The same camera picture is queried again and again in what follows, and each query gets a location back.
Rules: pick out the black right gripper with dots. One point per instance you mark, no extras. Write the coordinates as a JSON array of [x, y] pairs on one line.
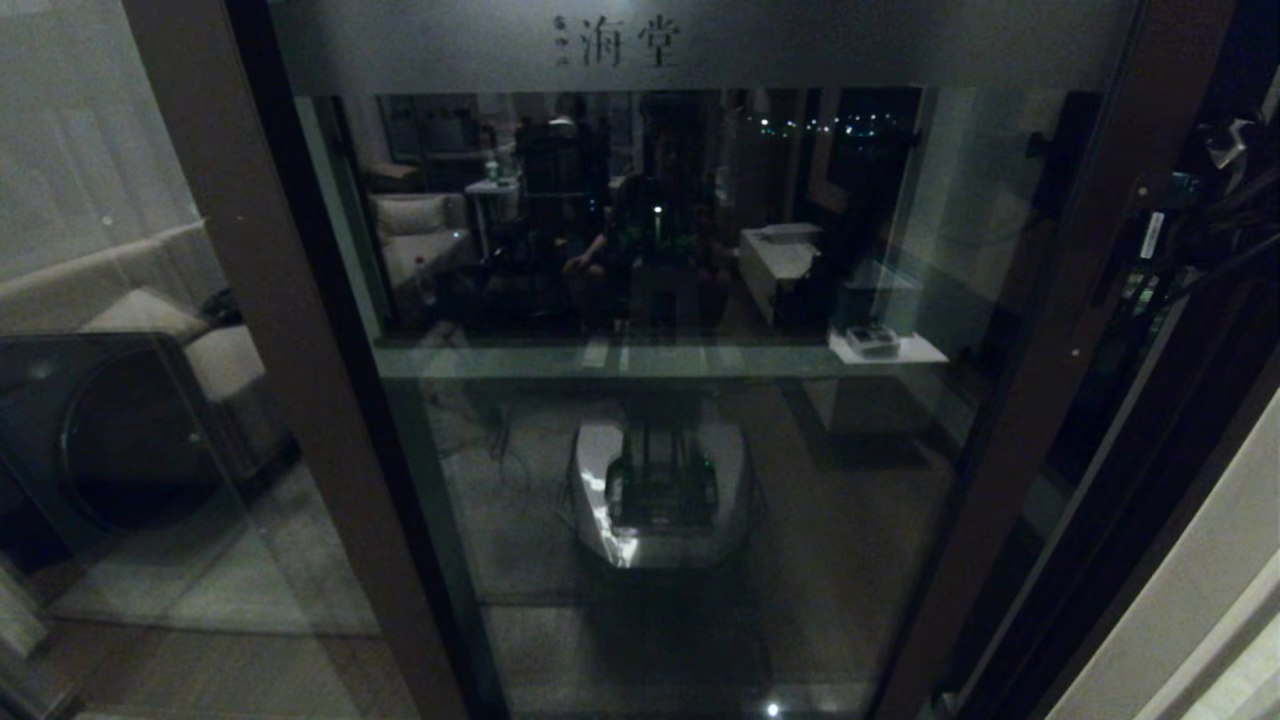
[[1220, 230]]

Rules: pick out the brown framed sliding glass door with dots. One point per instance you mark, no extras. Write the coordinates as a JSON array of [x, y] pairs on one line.
[[1000, 520]]

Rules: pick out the dark brown door jamb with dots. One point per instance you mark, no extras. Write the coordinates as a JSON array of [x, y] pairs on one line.
[[1130, 560]]

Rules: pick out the brown framed fixed glass panel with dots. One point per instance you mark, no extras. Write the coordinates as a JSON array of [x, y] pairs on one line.
[[340, 450]]

